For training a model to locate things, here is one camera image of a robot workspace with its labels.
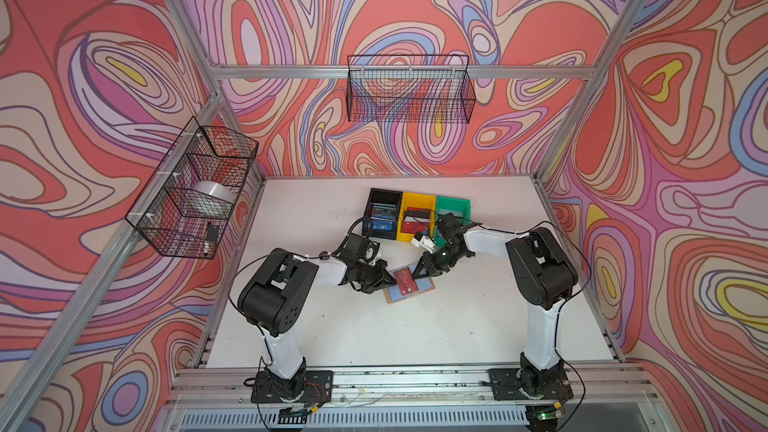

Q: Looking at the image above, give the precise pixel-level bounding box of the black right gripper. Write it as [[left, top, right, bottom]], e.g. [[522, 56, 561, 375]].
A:
[[411, 242, 467, 278]]

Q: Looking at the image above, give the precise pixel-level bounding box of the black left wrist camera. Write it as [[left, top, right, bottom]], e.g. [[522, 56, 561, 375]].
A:
[[331, 217, 380, 265]]

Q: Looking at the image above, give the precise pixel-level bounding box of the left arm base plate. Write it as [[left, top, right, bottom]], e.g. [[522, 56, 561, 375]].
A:
[[243, 369, 334, 404]]

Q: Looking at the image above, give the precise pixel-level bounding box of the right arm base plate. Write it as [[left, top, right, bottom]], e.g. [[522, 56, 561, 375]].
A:
[[484, 363, 574, 403]]

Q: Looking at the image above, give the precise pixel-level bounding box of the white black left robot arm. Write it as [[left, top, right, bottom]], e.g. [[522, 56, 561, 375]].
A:
[[233, 248, 396, 380]]

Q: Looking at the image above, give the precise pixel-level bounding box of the brown leather card holder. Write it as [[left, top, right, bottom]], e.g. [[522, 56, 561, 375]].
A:
[[384, 262, 435, 304]]

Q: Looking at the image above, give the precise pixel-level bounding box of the silver tape roll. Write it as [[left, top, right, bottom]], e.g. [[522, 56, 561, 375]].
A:
[[189, 180, 235, 218]]

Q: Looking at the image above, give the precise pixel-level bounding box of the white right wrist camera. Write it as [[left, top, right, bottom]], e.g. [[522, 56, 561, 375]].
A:
[[411, 232, 436, 253]]

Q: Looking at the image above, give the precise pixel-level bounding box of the green plastic bin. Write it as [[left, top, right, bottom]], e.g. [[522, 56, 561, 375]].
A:
[[434, 196, 471, 225]]

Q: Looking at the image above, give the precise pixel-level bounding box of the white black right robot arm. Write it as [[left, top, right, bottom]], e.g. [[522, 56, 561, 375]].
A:
[[411, 213, 578, 388]]

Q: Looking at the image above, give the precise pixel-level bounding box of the black wire basket back wall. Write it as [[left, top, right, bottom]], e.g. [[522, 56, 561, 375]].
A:
[[346, 52, 476, 124]]

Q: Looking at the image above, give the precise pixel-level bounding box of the black wire basket wall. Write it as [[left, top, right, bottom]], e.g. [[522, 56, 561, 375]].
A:
[[346, 52, 476, 124], [125, 118, 259, 260]]

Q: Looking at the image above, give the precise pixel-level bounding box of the black plastic bin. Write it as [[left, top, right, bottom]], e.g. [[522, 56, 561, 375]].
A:
[[363, 188, 403, 240]]

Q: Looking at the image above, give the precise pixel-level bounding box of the black wire basket left wall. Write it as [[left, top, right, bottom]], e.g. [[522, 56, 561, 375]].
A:
[[125, 118, 259, 260]]

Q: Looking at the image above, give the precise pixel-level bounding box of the yellow plastic bin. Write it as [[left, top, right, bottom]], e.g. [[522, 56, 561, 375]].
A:
[[396, 192, 437, 242]]

